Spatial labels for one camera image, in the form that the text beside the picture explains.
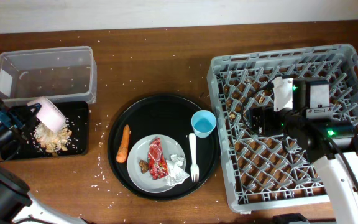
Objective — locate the white plastic fork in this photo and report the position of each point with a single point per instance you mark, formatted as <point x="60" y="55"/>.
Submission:
<point x="194" y="169"/>

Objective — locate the red snack wrapper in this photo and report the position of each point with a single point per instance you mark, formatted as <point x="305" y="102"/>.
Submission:
<point x="157" y="164"/>

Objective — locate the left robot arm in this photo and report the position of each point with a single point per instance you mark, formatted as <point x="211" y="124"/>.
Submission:
<point x="17" y="204"/>

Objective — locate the round black serving tray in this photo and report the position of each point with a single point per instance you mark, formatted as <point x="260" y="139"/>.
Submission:
<point x="169" y="115"/>

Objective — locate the black rectangular tray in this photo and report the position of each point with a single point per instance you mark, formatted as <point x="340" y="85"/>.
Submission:
<point x="77" y="117"/>

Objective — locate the rice and peanut leftovers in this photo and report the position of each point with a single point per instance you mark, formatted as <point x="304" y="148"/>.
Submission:
<point x="51" y="142"/>

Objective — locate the light blue cup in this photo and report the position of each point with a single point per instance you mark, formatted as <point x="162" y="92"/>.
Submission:
<point x="203" y="123"/>

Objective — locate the grey dishwasher rack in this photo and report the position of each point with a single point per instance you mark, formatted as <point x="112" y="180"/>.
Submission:
<point x="258" y="172"/>

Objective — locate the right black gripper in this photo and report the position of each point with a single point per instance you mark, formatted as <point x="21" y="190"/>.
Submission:
<point x="255" y="121"/>

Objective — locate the white tissue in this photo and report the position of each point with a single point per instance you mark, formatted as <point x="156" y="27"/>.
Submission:
<point x="176" y="170"/>

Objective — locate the grey plate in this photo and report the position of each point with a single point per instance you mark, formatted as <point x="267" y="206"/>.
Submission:
<point x="139" y="152"/>

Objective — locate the brown food scrap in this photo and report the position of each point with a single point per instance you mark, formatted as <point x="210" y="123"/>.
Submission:
<point x="144" y="166"/>

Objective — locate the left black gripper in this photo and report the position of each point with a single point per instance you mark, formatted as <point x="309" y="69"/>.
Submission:
<point x="16" y="120"/>

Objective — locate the orange carrot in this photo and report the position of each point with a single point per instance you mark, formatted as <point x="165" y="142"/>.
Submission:
<point x="123" y="148"/>

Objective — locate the clear plastic waste bin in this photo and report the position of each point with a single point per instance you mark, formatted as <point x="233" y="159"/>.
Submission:
<point x="62" y="74"/>

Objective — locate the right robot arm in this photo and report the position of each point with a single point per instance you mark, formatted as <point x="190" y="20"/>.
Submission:
<point x="300" y="109"/>

